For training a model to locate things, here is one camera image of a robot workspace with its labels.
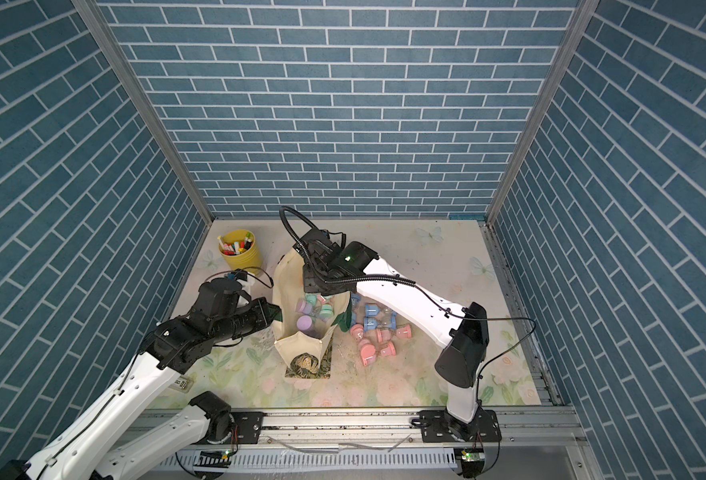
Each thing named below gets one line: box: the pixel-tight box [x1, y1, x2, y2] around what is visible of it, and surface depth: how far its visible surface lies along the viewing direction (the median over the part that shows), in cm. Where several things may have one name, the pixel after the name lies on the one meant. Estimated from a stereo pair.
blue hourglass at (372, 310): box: [364, 303, 380, 332], surface depth 93 cm
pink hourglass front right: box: [380, 341, 397, 357], surface depth 86 cm
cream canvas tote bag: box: [272, 249, 353, 379], surface depth 82 cm
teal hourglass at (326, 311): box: [319, 303, 334, 319], surface depth 91 cm
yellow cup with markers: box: [217, 229, 262, 275], surface depth 96 cm
